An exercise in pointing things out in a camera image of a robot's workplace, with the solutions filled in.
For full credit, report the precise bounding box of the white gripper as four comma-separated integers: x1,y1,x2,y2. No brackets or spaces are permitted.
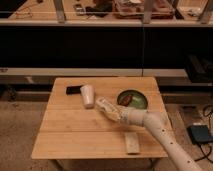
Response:
105,108,131,124

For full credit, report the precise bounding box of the clear plastic bottle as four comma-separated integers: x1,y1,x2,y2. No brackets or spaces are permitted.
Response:
96,97,120,114

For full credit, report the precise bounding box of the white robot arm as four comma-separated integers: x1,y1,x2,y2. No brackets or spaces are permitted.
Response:
103,107,203,171

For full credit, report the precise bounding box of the red item in bowl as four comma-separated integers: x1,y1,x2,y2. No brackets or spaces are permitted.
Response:
119,95,132,106

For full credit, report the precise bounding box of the green ceramic bowl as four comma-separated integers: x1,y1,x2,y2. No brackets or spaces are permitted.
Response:
117,90,148,109

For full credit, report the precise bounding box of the beige sponge block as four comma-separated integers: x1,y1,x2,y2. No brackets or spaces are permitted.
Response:
124,132,140,154

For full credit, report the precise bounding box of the white paper cup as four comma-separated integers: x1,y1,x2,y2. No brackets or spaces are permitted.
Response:
80,85,95,109

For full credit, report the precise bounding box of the wooden folding table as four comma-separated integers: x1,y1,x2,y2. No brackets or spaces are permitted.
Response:
31,77,166,159

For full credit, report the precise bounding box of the black rectangular block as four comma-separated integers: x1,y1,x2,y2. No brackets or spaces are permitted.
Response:
66,86,81,95

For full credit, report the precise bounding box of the dark box on floor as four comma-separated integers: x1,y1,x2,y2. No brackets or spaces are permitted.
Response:
187,125,213,144

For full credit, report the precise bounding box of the red tray on shelf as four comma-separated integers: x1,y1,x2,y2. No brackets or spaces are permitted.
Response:
114,0,174,19

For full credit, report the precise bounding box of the metal shelf rack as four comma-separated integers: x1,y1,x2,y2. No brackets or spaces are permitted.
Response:
0,0,213,27

